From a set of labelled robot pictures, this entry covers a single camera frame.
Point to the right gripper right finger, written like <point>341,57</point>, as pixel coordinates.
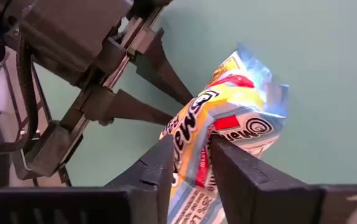
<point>253,193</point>

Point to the green table mat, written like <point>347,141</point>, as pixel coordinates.
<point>321,93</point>

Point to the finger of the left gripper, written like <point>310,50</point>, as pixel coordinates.
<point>162,71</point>
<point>128,107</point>

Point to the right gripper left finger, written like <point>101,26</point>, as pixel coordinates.
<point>153,168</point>

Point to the blue-edged Maruchan noodle pack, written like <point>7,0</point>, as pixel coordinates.
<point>237,102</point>

